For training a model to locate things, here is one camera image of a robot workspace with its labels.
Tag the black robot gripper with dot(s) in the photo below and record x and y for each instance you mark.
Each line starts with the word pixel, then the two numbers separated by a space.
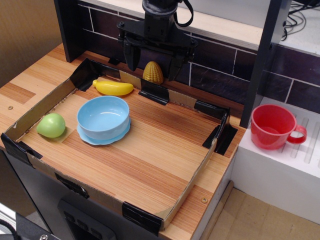
pixel 160 34

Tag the light blue plastic bowl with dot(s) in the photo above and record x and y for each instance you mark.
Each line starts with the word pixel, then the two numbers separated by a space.
pixel 103 117

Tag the light blue plastic plate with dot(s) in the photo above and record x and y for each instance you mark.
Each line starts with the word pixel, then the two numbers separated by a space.
pixel 96 142

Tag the yellow toy corn cob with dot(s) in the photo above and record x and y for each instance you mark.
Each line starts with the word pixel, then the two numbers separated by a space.
pixel 153 73

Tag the yellow toy banana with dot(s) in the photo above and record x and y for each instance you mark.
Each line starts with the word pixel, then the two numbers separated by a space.
pixel 112 88

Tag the taped cardboard tray border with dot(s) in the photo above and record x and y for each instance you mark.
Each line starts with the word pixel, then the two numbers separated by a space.
pixel 97 147

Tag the green toy pear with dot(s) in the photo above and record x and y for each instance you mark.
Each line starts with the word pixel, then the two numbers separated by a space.
pixel 52 125

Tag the red plastic cup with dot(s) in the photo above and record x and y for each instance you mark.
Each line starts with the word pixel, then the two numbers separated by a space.
pixel 272 126

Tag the dark grey left post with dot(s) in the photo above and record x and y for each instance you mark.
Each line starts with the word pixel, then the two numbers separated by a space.
pixel 70 25

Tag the dark grey vertical post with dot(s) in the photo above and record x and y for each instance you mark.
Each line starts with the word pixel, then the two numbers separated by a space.
pixel 271 36

